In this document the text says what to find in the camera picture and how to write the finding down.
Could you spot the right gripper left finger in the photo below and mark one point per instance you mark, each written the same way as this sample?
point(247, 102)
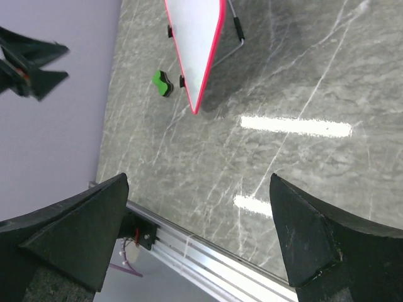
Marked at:
point(62, 252)

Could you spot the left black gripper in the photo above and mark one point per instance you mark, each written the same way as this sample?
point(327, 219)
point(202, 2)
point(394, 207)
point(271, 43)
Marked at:
point(20, 51)

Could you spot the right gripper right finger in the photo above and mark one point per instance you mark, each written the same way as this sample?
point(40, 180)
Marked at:
point(331, 254)

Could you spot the green whiteboard eraser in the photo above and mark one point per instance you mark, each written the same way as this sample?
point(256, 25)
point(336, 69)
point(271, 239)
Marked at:
point(164, 85)

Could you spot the pink framed whiteboard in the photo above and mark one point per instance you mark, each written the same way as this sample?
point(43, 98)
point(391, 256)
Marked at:
point(196, 26)

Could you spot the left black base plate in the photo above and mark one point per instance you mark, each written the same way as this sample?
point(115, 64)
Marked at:
point(138, 228)

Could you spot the aluminium mounting rail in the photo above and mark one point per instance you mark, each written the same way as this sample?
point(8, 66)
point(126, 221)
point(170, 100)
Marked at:
point(220, 240)

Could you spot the wire easel stand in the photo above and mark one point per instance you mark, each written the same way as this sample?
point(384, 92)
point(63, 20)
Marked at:
point(228, 36)

